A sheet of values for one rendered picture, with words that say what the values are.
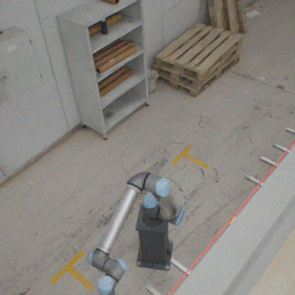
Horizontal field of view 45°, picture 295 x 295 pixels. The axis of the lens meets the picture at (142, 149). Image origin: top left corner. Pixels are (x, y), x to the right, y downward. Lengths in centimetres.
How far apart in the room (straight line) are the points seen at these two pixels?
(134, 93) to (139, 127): 61
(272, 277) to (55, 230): 223
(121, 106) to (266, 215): 418
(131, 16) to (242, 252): 398
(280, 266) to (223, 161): 200
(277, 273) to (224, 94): 327
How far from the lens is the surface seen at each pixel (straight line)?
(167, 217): 274
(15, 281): 371
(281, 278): 256
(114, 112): 482
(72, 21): 388
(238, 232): 80
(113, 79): 466
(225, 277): 75
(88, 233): 376
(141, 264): 350
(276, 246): 93
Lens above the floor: 313
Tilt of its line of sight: 45 degrees down
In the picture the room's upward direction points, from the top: 5 degrees counter-clockwise
